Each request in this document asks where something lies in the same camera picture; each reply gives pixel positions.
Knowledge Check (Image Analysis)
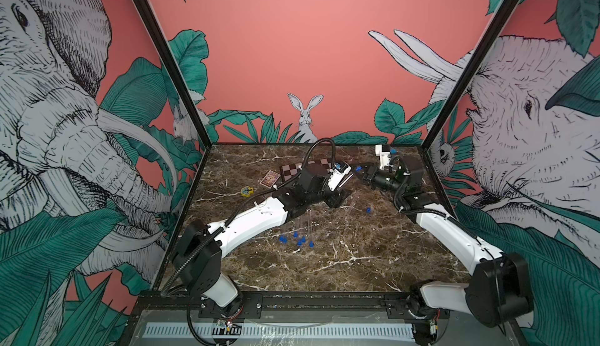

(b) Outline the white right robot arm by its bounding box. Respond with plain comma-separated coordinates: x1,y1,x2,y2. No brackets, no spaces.
353,157,534,327

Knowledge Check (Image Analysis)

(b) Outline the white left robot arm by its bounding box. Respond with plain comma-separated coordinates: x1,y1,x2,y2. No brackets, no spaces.
161,163,351,317

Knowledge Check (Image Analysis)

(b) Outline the brown checkered chess board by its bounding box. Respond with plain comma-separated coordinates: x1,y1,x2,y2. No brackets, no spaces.
280,158,331,182

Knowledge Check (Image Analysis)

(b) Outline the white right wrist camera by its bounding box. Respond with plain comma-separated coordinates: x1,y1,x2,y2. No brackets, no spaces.
375,144,392,170

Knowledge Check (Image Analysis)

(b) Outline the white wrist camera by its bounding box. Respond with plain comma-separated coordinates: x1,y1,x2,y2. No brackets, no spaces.
375,144,392,170
327,162,352,191

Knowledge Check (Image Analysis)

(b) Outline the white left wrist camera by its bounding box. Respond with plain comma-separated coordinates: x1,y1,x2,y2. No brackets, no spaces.
327,162,352,191

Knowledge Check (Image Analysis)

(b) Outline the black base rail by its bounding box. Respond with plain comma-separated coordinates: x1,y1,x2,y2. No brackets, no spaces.
134,291,451,323

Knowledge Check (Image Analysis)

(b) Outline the white slotted cable duct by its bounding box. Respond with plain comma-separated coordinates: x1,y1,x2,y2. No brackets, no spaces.
142,322,416,342

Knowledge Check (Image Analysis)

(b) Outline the black frame post right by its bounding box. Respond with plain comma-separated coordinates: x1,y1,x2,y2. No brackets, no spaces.
420,0,520,151

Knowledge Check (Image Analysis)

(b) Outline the black frame post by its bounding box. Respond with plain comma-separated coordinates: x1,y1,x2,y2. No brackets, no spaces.
132,0,213,149
420,0,520,151

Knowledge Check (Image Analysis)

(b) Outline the black frame post left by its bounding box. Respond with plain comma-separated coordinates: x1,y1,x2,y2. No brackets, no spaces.
132,0,213,149

